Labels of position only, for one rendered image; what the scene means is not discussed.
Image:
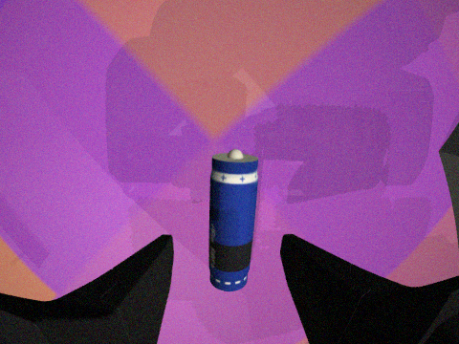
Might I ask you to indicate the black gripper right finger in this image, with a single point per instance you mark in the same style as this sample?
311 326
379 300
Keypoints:
339 303

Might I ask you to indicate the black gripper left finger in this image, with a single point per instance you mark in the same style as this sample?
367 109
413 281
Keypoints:
125 305

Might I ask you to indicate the blue cylindrical battery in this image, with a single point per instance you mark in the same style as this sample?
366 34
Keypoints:
233 190

